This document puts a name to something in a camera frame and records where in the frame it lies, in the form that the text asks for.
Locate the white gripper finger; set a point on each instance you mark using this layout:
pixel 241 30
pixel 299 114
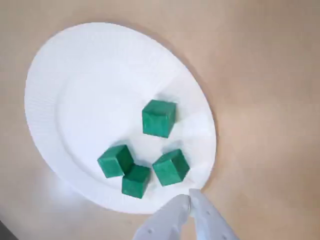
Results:
pixel 167 220
pixel 210 222

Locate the green wooden cube block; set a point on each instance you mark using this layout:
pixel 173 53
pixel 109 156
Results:
pixel 170 168
pixel 135 183
pixel 113 162
pixel 157 120

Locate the white paper plate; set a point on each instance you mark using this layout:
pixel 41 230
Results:
pixel 100 105

